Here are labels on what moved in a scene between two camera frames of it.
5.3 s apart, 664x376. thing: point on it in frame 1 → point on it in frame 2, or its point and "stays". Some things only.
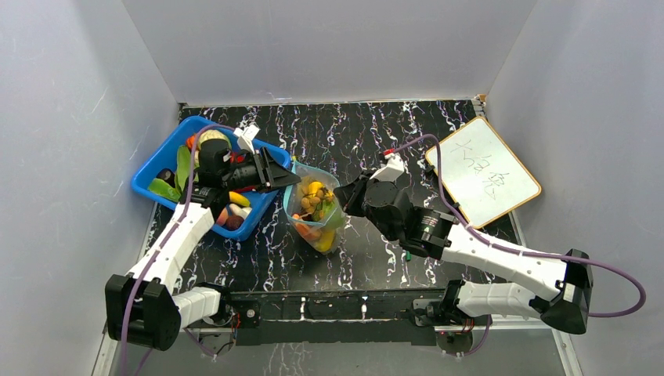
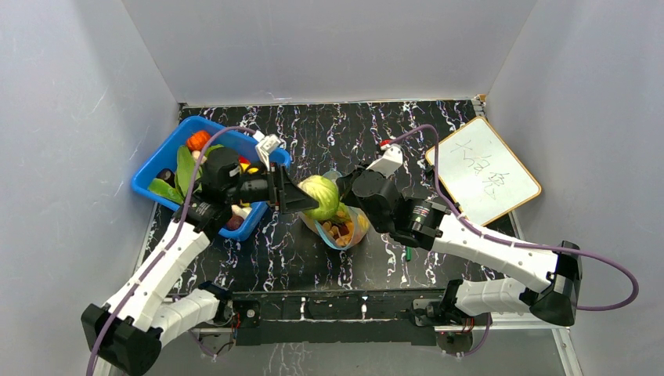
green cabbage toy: (213, 134) → (326, 193)
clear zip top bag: (313, 207) → (340, 232)
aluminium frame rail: (369, 333) stays
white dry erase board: (485, 177) stays
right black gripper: (349, 195) stays
